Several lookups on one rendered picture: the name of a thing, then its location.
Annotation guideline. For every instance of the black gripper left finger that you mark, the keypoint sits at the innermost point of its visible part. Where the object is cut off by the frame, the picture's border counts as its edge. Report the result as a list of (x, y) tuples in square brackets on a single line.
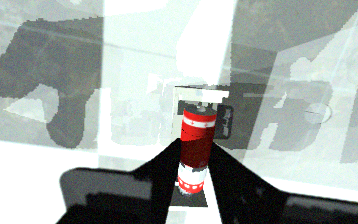
[(145, 191)]

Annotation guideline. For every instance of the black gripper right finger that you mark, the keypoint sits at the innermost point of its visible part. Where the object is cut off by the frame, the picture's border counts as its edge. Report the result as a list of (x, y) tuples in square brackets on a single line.
[(243, 197)]

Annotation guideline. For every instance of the red and white battery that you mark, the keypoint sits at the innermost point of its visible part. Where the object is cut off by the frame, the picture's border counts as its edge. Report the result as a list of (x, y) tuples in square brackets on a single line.
[(197, 132)]

